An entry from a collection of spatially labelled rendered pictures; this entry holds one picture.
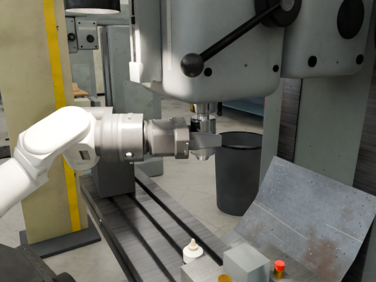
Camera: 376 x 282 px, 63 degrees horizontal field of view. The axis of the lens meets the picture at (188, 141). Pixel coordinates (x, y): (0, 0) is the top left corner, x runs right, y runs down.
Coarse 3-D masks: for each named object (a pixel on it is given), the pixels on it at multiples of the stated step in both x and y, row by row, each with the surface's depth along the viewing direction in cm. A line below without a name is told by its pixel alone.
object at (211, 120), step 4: (192, 116) 57; (196, 116) 57; (212, 116) 57; (192, 120) 56; (196, 120) 55; (200, 120) 55; (204, 120) 55; (208, 120) 55; (212, 120) 55; (196, 124) 55; (200, 124) 55; (204, 124) 55; (208, 124) 55; (212, 124) 55
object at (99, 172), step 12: (96, 168) 99; (108, 168) 99; (120, 168) 101; (132, 168) 102; (96, 180) 104; (108, 180) 100; (120, 180) 102; (132, 180) 104; (108, 192) 101; (120, 192) 103
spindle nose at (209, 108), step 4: (192, 104) 55; (200, 104) 54; (204, 104) 54; (208, 104) 54; (212, 104) 54; (216, 104) 55; (192, 108) 55; (196, 108) 54; (200, 108) 54; (204, 108) 54; (208, 108) 54; (212, 108) 54; (216, 108) 56; (196, 112) 54; (200, 112) 54; (204, 112) 54; (208, 112) 54; (212, 112) 55
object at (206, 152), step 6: (192, 126) 56; (198, 126) 55; (204, 126) 55; (210, 126) 55; (204, 132) 55; (210, 132) 56; (192, 150) 57; (198, 150) 56; (204, 150) 56; (210, 150) 57; (198, 156) 57; (204, 156) 57
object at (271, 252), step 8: (264, 248) 65; (272, 248) 65; (272, 256) 63; (280, 256) 63; (288, 256) 63; (272, 264) 55; (288, 264) 61; (296, 264) 61; (272, 272) 53; (288, 272) 58; (296, 272) 58; (304, 272) 58; (312, 272) 58; (272, 280) 51; (280, 280) 51; (288, 280) 51; (296, 280) 51; (304, 280) 56; (312, 280) 56; (320, 280) 56
